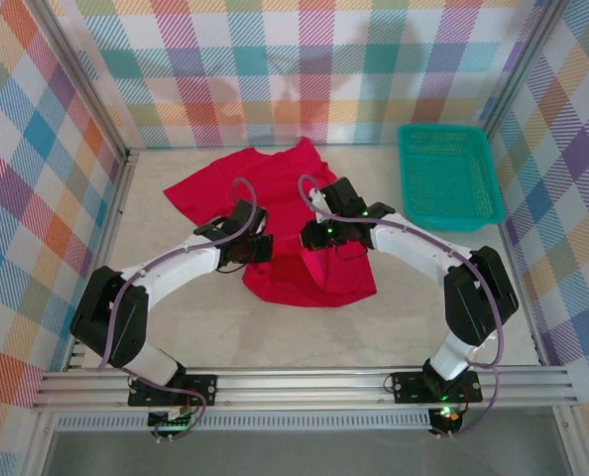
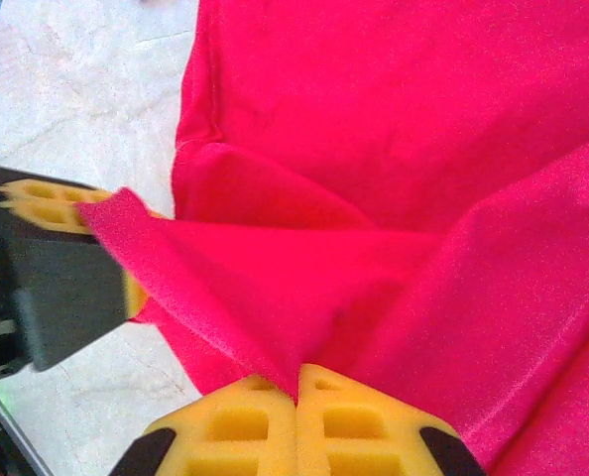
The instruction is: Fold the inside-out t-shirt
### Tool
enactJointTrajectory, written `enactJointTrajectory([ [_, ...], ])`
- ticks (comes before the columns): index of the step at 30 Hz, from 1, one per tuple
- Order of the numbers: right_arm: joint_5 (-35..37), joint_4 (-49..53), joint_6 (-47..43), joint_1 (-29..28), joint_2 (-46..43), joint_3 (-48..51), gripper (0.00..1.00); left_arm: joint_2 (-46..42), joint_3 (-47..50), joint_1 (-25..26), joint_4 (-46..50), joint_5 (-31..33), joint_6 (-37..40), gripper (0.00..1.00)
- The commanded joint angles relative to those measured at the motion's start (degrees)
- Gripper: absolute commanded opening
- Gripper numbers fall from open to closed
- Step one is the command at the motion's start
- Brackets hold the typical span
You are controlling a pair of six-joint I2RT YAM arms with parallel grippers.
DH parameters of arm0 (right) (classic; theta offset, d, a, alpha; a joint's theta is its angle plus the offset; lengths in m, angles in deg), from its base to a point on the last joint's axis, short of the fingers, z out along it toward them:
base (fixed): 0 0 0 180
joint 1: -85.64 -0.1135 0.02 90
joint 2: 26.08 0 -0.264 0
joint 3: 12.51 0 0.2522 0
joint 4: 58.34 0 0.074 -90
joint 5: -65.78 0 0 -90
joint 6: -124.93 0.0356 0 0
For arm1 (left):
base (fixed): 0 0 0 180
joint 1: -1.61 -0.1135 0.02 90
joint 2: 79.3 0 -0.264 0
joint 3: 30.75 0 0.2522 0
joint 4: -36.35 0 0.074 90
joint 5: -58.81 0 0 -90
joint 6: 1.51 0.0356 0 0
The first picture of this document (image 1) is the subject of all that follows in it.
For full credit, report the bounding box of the red t-shirt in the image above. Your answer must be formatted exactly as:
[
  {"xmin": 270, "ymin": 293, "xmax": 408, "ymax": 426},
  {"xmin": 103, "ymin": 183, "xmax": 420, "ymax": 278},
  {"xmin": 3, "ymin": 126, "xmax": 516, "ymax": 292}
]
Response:
[{"xmin": 163, "ymin": 137, "xmax": 379, "ymax": 309}]

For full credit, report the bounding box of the teal plastic basket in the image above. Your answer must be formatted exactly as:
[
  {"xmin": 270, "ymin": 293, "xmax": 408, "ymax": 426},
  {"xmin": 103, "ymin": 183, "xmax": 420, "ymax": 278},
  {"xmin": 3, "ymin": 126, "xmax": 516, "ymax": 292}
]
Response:
[{"xmin": 397, "ymin": 123, "xmax": 506, "ymax": 234}]

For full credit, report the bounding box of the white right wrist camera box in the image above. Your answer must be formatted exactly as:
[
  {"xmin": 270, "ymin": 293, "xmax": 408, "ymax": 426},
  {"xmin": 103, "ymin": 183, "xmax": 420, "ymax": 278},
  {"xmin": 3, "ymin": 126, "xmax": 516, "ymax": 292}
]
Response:
[{"xmin": 309, "ymin": 189, "xmax": 331, "ymax": 219}]

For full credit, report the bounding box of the thin black right gripper wire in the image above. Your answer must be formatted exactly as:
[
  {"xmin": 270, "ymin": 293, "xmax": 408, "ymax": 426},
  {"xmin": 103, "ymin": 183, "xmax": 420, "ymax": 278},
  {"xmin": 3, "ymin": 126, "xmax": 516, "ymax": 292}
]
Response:
[{"xmin": 335, "ymin": 241, "xmax": 369, "ymax": 263}]

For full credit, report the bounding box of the aluminium side rail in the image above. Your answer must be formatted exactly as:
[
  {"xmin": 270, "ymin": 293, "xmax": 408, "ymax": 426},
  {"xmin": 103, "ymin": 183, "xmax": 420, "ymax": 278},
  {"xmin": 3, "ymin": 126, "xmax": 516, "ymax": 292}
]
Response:
[
  {"xmin": 495, "ymin": 221, "xmax": 548, "ymax": 367},
  {"xmin": 64, "ymin": 148, "xmax": 141, "ymax": 372}
]

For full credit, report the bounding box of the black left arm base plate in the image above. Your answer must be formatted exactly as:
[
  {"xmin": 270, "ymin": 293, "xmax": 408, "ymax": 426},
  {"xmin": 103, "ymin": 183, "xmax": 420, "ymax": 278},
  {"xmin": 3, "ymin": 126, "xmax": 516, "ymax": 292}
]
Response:
[{"xmin": 128, "ymin": 374, "xmax": 218, "ymax": 408}]

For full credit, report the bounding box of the long aluminium mounting rail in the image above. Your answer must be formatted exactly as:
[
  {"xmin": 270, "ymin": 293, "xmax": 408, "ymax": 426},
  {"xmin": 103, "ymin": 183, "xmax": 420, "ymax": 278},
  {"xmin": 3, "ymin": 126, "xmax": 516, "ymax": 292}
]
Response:
[{"xmin": 30, "ymin": 365, "xmax": 579, "ymax": 414}]

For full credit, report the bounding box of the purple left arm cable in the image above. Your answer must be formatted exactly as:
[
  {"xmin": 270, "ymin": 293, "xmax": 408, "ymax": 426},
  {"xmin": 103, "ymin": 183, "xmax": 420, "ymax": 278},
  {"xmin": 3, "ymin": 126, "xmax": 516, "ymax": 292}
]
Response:
[{"xmin": 98, "ymin": 178, "xmax": 271, "ymax": 445}]

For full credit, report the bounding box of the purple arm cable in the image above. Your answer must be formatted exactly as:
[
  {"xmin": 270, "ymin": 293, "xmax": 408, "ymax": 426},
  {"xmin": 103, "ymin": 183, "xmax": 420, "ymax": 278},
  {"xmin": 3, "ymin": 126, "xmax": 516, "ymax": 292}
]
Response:
[
  {"xmin": 297, "ymin": 174, "xmax": 505, "ymax": 440},
  {"xmin": 98, "ymin": 178, "xmax": 271, "ymax": 445}
]

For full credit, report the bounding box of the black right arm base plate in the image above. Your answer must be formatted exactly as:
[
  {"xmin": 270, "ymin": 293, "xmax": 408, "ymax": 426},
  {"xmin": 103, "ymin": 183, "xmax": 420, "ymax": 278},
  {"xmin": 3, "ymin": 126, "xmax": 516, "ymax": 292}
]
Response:
[{"xmin": 392, "ymin": 370, "xmax": 483, "ymax": 404}]

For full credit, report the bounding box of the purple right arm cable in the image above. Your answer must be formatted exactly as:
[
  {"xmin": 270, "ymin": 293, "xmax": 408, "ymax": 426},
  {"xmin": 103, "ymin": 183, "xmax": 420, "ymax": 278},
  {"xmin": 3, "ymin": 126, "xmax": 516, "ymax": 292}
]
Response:
[{"xmin": 297, "ymin": 174, "xmax": 505, "ymax": 440}]

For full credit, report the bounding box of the grey slotted cable duct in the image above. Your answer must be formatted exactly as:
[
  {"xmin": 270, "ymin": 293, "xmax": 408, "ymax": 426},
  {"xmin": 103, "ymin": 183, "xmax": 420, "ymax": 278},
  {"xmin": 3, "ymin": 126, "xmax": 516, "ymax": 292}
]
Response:
[{"xmin": 56, "ymin": 415, "xmax": 432, "ymax": 431}]

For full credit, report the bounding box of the aluminium corner post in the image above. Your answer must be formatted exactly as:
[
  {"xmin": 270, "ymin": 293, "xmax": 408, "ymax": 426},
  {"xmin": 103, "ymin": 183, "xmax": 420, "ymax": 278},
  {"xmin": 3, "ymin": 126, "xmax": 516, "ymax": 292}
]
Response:
[
  {"xmin": 480, "ymin": 0, "xmax": 573, "ymax": 145},
  {"xmin": 29, "ymin": 0, "xmax": 141, "ymax": 165}
]

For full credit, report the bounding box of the aluminium frame leg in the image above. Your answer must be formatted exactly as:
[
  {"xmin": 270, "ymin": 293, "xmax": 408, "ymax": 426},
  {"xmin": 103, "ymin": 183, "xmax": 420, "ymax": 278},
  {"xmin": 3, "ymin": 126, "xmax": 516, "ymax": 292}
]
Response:
[
  {"xmin": 554, "ymin": 404, "xmax": 589, "ymax": 476},
  {"xmin": 24, "ymin": 411, "xmax": 60, "ymax": 476}
]

